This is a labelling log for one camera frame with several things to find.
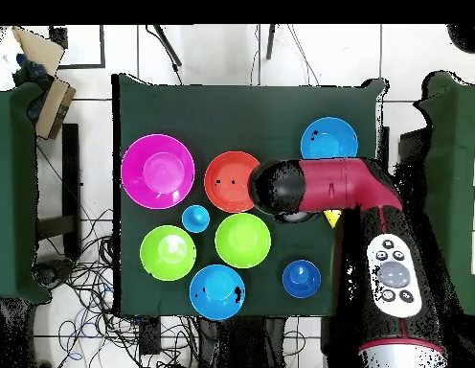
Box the orange bowl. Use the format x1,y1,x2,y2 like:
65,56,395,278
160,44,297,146
203,149,261,215

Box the yellow cup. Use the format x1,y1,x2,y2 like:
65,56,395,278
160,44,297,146
323,209,343,230

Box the light blue bowl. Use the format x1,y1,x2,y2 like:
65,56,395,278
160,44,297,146
299,116,360,161
189,264,246,322

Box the green bowl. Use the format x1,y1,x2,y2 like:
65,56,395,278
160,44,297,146
139,224,197,282
214,212,272,269

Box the light blue cup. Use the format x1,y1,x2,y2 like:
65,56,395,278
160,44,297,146
181,204,211,234

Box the pink bowl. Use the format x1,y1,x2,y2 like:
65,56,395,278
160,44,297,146
120,133,195,211

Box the dark green table cloth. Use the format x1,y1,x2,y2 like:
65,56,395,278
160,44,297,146
112,73,388,319

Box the small dark blue bowl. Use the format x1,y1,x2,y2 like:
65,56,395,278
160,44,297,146
282,259,322,299

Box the black tripod leg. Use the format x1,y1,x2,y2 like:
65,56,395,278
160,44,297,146
265,24,278,60
145,24,184,85

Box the black metal stand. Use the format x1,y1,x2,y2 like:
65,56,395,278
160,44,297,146
35,123,82,262

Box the brown cardboard box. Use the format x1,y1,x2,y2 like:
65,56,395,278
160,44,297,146
34,76,77,140

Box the green cloth side table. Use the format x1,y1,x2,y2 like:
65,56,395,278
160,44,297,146
413,70,475,317
0,81,51,306

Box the brown cardboard sheet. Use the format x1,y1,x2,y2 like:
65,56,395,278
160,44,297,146
11,26,65,77

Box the tangled floor cables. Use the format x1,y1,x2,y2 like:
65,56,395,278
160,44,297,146
34,208,200,368

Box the black pedestal leg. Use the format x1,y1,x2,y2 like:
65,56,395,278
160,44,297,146
32,259,76,288

